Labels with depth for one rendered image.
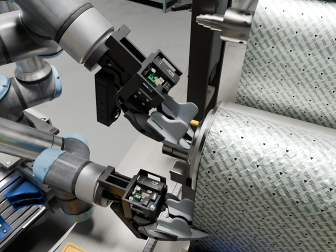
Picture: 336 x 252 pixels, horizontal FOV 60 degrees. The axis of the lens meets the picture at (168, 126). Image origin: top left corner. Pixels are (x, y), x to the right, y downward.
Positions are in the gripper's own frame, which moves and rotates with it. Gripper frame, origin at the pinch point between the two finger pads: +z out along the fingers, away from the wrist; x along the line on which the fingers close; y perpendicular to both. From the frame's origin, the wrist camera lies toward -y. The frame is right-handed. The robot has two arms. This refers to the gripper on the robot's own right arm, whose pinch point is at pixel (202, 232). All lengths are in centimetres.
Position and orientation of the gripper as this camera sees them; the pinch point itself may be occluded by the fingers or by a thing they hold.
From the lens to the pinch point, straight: 56.0
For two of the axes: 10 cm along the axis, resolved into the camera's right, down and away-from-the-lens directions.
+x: 4.0, -6.3, 6.6
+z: 9.1, 2.8, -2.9
